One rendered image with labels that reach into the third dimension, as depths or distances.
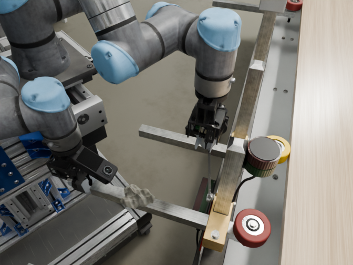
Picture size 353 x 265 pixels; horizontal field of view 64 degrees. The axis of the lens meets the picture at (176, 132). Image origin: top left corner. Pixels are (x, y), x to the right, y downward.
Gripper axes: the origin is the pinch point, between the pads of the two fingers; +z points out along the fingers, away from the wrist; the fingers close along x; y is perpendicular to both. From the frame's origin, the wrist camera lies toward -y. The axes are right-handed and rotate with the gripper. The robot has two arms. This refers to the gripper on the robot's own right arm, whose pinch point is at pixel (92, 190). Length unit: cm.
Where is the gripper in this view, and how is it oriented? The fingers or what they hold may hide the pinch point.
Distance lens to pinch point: 83.0
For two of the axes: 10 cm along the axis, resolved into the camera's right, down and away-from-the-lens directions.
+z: 0.0, 6.8, 7.4
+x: -3.2, 7.0, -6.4
